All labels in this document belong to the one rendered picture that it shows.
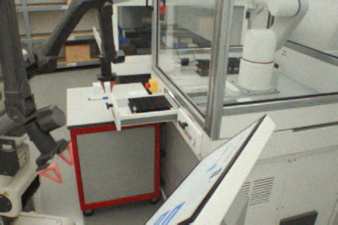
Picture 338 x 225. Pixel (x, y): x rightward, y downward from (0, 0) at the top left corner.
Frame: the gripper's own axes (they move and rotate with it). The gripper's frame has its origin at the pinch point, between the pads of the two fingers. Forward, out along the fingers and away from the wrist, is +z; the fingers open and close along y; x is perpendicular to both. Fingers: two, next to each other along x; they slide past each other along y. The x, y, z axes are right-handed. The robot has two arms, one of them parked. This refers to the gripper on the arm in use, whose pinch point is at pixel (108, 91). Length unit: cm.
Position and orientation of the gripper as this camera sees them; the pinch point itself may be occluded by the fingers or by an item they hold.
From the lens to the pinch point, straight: 163.2
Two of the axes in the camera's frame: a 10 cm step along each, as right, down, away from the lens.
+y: 9.6, -1.2, 2.6
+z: -0.1, 9.0, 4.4
